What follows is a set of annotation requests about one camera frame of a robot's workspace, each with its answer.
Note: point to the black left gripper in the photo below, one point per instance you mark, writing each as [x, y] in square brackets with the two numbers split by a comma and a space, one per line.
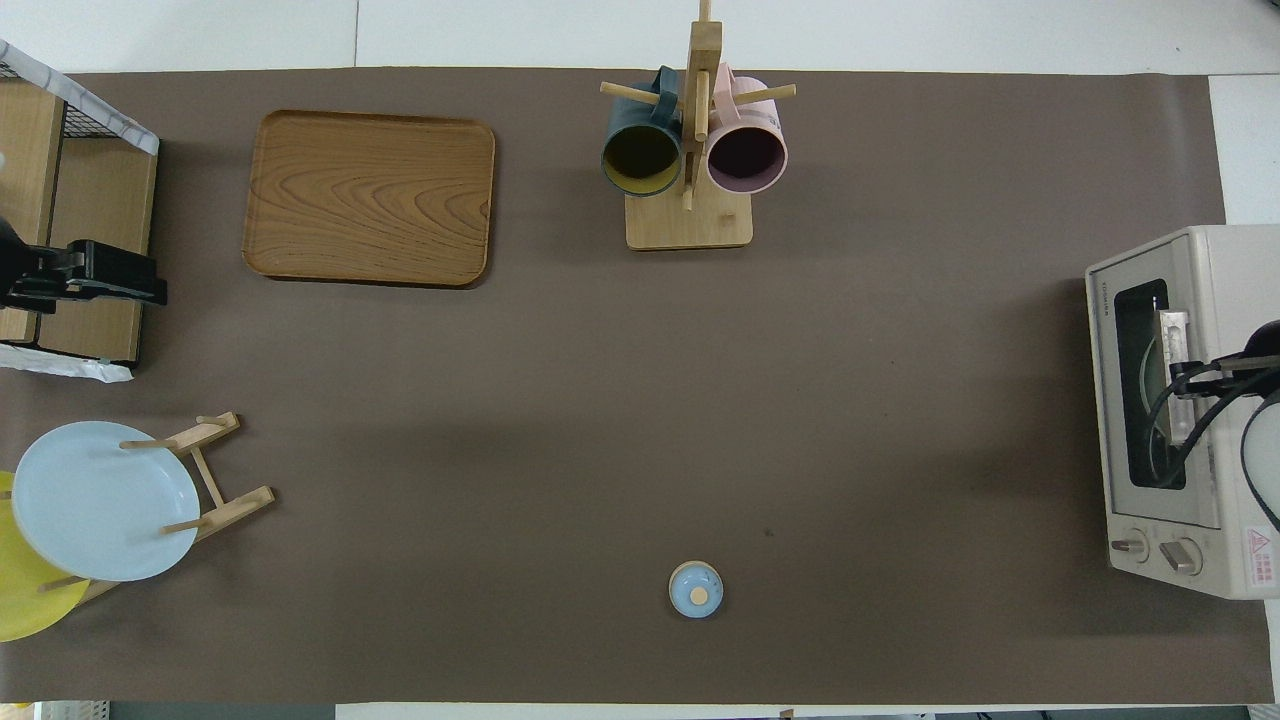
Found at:
[80, 265]

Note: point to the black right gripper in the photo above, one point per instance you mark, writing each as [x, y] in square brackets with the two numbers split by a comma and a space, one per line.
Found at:
[1245, 365]

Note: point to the cream toaster oven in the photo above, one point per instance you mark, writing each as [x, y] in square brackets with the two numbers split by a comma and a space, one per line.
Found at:
[1235, 260]

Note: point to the silver oven knob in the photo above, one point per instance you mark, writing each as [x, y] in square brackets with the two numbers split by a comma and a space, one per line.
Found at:
[1182, 556]
[1130, 546]

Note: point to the wooden two-tier shelf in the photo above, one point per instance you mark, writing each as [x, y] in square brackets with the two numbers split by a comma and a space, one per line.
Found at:
[100, 200]

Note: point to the light blue plate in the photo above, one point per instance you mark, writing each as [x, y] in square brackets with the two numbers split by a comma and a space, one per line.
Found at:
[100, 500]

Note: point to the wooden plate rack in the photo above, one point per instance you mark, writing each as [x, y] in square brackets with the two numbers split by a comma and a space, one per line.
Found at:
[235, 505]

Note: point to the wooden serving tray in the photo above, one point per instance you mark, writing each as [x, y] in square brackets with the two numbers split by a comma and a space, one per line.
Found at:
[370, 195]

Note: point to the yellow plate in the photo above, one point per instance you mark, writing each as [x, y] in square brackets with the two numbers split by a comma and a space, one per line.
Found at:
[25, 600]

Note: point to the brown table mat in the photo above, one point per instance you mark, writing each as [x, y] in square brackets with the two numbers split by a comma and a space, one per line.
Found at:
[800, 400]

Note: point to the pink mug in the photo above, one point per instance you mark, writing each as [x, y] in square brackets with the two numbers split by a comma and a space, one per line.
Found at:
[745, 155]

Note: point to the dark blue mug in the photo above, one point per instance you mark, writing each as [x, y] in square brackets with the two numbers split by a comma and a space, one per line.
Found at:
[640, 160]

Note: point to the wooden mug tree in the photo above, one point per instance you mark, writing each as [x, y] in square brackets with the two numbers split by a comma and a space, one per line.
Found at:
[690, 225]

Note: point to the small blue lid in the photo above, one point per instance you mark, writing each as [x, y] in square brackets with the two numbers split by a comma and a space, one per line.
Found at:
[695, 590]

